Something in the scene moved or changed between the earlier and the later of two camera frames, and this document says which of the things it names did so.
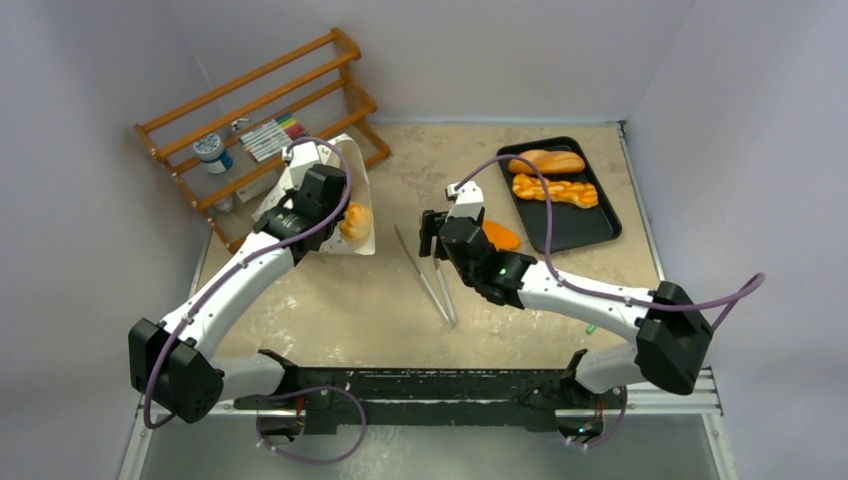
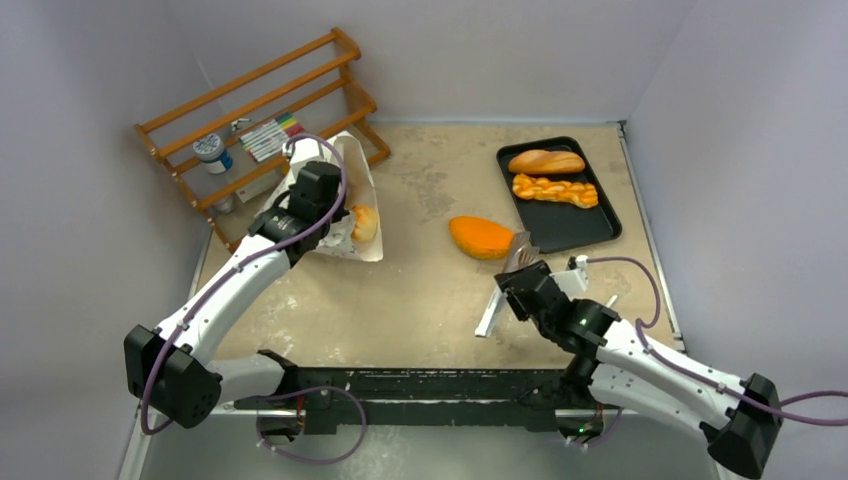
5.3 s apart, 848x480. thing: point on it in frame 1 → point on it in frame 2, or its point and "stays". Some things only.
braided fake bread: (581, 194) stays
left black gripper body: (330, 231) stays
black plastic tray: (571, 226) stays
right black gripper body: (431, 232) → (521, 283)
